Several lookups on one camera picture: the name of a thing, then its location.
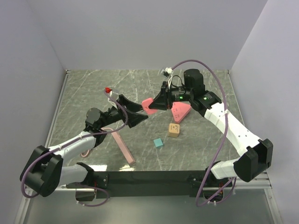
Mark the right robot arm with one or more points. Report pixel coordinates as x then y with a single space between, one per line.
255 154

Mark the wooden cube block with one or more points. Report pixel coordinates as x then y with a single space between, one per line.
173 130

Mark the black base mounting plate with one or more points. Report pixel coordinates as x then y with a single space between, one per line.
146 183

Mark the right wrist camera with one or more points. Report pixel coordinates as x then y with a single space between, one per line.
167 72

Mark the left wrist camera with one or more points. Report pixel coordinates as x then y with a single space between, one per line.
113 93

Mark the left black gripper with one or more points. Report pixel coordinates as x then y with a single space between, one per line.
133 118

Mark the pink triangular power strip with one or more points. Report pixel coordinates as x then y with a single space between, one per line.
179 111

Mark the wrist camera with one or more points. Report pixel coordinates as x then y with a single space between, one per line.
167 72
113 93

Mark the pink long power strip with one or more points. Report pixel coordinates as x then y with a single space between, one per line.
122 146

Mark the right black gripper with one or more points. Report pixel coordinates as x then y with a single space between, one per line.
162 100

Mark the teal cube block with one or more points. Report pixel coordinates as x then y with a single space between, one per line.
158 142

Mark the pink triangular plug adapter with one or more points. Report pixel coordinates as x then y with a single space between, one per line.
145 105

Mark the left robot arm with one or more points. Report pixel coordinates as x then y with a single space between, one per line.
45 171

